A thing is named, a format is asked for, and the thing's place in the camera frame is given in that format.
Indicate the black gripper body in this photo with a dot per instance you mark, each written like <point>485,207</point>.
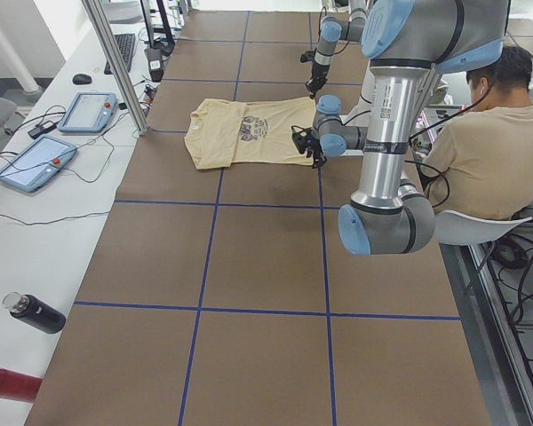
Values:
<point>314,152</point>
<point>318,72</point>

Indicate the cream long-sleeve printed shirt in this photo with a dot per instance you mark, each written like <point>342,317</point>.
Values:
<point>223,132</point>

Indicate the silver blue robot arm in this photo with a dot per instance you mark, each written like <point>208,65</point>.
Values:
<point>331,32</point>
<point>409,45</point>

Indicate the white chair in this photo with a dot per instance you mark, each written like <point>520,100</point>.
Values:
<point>456,228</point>

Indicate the person in beige shirt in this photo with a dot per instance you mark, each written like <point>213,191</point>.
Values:
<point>481,164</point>

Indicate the black keyboard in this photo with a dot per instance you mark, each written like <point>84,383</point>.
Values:
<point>126,45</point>

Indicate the blue teach pendant far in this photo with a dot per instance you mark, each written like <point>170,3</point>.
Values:
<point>88,113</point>

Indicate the blue teach pendant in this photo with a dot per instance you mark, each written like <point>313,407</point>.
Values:
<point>37,164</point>
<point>88,113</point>

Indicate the black computer mouse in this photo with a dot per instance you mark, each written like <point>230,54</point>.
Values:
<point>81,79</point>

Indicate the blue teach pendant near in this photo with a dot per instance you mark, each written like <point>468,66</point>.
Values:
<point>37,164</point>

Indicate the black bottle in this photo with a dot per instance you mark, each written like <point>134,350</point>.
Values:
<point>34,312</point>

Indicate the red bottle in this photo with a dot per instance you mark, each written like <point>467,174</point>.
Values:
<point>17,386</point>

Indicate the aluminium frame post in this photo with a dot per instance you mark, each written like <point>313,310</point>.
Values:
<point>114,57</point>

